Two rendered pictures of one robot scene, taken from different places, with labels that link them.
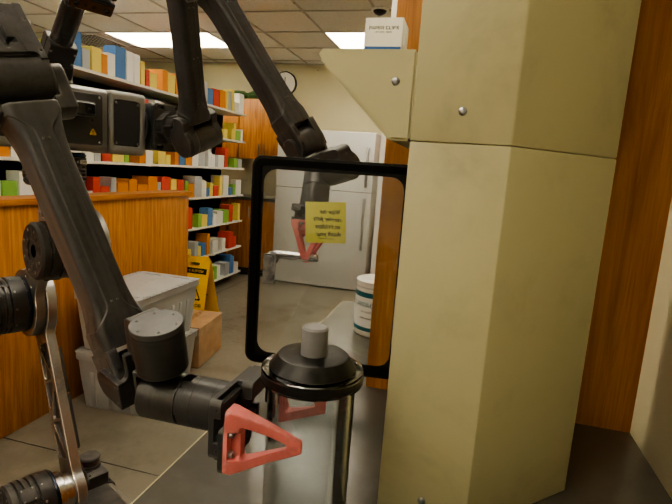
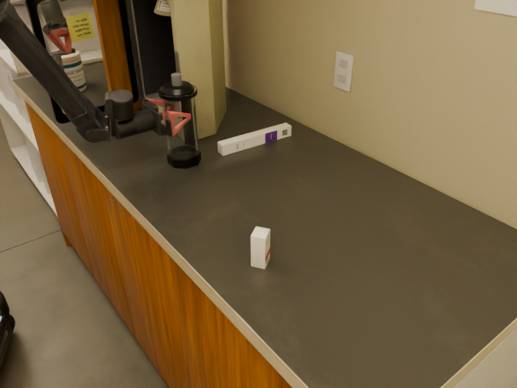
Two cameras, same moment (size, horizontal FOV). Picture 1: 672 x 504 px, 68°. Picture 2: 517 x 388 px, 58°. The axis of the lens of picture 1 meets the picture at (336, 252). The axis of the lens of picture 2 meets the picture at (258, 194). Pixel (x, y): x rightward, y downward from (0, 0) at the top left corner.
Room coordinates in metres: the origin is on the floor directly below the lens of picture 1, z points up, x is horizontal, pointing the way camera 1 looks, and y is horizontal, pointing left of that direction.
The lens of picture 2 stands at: (-0.45, 0.86, 1.63)
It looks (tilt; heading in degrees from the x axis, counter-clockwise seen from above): 33 degrees down; 308
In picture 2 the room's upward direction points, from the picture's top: straight up
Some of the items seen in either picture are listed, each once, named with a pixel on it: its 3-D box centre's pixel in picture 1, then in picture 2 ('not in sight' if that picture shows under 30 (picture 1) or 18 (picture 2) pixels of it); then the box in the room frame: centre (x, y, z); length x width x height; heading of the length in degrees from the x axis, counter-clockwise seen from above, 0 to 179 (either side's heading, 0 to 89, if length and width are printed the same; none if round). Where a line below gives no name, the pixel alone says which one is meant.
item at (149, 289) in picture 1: (141, 311); not in sight; (2.75, 1.10, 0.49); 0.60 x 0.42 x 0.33; 166
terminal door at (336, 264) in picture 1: (327, 268); (88, 54); (0.91, 0.01, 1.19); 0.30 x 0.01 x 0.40; 81
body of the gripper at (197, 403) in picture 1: (215, 405); (144, 121); (0.52, 0.12, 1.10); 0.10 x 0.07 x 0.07; 166
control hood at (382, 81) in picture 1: (386, 112); not in sight; (0.75, -0.06, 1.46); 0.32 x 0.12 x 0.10; 166
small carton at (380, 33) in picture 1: (385, 46); not in sight; (0.71, -0.05, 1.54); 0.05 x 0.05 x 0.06; 76
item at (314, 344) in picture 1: (313, 356); (177, 85); (0.50, 0.02, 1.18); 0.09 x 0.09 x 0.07
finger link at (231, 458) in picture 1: (262, 431); (173, 118); (0.47, 0.06, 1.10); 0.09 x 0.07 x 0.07; 76
